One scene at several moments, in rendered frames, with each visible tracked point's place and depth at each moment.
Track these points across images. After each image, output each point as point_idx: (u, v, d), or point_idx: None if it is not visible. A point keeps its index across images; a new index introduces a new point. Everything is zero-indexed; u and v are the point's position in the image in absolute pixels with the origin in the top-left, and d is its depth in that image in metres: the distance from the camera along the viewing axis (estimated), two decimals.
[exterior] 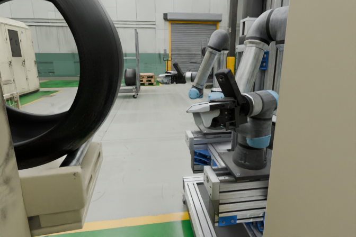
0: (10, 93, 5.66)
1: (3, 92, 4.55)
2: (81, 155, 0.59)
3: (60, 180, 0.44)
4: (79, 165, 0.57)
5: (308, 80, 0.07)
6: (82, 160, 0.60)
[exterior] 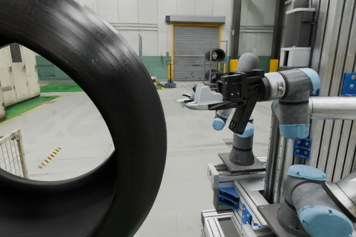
0: (10, 100, 5.50)
1: (3, 100, 4.39)
2: None
3: None
4: None
5: None
6: None
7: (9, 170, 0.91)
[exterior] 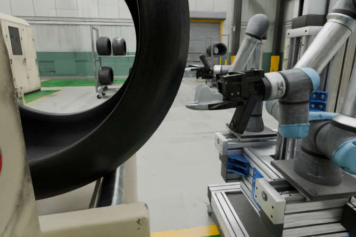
0: None
1: None
2: (100, 178, 0.39)
3: (114, 233, 0.24)
4: (104, 181, 0.36)
5: None
6: None
7: None
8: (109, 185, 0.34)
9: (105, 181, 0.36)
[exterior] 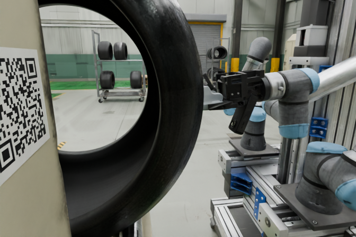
0: None
1: None
2: None
3: None
4: (140, 234, 0.40)
5: None
6: (140, 219, 0.44)
7: None
8: None
9: (141, 236, 0.40)
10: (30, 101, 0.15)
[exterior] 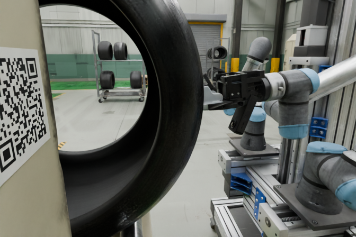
0: None
1: None
2: (140, 221, 0.43)
3: None
4: None
5: None
6: (141, 225, 0.44)
7: None
8: None
9: None
10: (30, 101, 0.15)
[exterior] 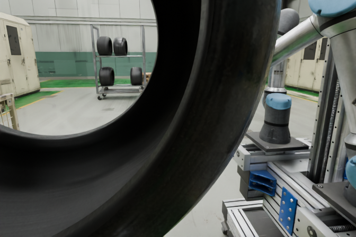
0: None
1: (1, 92, 4.20)
2: None
3: None
4: None
5: None
6: None
7: None
8: None
9: None
10: None
